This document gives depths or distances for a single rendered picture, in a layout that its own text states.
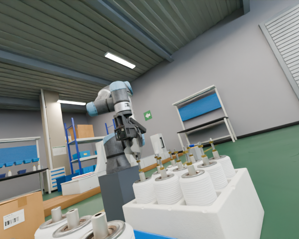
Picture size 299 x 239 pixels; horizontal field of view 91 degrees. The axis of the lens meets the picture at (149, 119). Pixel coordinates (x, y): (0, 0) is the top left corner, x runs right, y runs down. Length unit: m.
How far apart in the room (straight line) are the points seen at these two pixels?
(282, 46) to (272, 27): 0.64
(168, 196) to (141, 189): 0.13
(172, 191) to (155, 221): 0.10
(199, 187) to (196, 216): 0.07
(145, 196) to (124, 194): 0.26
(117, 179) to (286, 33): 5.72
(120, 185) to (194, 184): 0.47
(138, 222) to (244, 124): 5.08
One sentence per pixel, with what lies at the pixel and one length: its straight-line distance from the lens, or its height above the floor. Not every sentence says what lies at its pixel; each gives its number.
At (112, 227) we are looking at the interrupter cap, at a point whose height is 0.25.
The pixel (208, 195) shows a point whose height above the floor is 0.20.
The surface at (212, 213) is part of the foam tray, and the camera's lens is 0.44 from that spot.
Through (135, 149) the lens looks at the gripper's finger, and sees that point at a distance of 0.62.
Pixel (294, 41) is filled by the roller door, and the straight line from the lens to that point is 5.87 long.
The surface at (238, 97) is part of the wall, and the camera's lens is 5.55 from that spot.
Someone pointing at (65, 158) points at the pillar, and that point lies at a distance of 6.90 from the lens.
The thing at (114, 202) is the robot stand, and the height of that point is 0.15.
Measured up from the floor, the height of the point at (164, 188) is 0.23.
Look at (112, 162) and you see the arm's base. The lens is 0.91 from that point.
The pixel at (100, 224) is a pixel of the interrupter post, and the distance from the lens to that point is 0.28.
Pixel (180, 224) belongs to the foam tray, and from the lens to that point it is 0.51.
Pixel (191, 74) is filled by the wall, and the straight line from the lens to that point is 6.10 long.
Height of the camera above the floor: 0.35
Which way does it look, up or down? 12 degrees up
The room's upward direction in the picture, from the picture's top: 16 degrees counter-clockwise
